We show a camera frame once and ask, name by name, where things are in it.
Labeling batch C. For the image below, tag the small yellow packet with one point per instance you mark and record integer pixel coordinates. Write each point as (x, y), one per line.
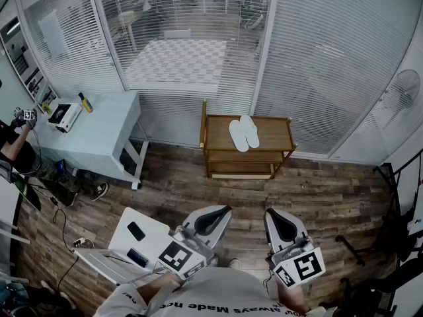
(47, 108)

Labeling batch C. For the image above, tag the white power strip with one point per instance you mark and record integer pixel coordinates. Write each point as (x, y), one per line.
(81, 242)

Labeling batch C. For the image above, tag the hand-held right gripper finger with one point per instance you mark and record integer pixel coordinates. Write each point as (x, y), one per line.
(299, 228)
(272, 236)

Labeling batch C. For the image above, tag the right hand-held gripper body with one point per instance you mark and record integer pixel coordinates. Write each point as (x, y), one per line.
(307, 264)

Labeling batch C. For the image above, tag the white stool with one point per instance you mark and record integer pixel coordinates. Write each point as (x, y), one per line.
(158, 236)

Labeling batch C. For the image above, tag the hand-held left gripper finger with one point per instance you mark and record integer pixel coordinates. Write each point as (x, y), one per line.
(221, 231)
(190, 221)

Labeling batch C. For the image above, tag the wooden shelf rack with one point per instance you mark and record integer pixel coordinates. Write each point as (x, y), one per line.
(274, 134)

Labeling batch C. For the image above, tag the yellow bottle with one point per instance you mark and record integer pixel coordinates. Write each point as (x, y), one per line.
(86, 103)

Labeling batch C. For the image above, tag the person's white t-shirt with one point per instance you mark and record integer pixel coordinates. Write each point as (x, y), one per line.
(224, 292)

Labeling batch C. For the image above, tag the person's left forearm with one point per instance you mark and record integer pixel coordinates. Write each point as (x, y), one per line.
(158, 289)

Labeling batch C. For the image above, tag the white standing fan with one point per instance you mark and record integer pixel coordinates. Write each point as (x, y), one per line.
(407, 86)

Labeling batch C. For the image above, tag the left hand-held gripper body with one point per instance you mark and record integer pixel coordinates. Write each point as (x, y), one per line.
(175, 258)

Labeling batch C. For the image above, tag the light grey table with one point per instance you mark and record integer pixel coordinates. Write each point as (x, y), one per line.
(96, 127)

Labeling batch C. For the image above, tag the black phone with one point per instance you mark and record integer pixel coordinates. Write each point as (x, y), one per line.
(136, 231)
(137, 257)

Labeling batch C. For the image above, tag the black office chair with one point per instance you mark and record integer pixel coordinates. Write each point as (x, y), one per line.
(380, 292)

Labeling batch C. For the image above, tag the person's right forearm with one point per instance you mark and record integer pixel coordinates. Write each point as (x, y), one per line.
(292, 297)

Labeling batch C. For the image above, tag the checkered board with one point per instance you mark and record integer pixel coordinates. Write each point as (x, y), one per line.
(178, 64)

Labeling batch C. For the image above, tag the white portable gas stove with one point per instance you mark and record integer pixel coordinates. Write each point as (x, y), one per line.
(64, 117)

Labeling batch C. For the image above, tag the whiteboard on black stand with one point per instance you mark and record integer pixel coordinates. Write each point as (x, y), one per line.
(417, 225)

